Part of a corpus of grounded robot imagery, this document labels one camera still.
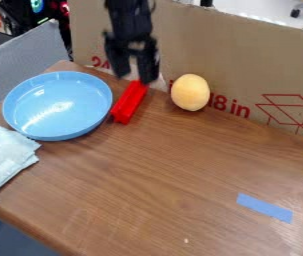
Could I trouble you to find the black computer with lights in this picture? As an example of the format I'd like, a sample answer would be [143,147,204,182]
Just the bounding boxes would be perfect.
[0,0,74,59]

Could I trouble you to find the cardboard box wall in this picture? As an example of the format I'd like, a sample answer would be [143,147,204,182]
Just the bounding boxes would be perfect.
[67,0,303,140]

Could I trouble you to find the light blue folded cloth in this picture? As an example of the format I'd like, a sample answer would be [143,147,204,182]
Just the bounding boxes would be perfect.
[0,126,41,187]

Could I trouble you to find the red rectangular block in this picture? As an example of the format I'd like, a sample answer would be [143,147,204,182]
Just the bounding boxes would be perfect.
[111,80,149,124]

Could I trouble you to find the blue tape strip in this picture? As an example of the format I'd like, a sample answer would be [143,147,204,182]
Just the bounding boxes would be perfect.
[237,193,293,224]

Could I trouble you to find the blue plate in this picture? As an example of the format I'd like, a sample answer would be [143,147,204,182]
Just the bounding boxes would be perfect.
[2,71,114,141]

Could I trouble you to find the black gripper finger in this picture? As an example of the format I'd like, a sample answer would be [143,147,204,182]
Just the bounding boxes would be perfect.
[137,41,161,84]
[105,33,131,78]

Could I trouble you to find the yellow ball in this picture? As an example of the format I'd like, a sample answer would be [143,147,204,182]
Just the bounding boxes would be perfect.
[172,74,210,112]

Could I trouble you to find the grey partition panel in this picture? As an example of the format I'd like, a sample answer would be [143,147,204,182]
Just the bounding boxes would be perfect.
[0,21,70,101]

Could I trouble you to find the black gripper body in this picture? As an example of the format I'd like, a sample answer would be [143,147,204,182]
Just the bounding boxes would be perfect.
[103,0,157,54]

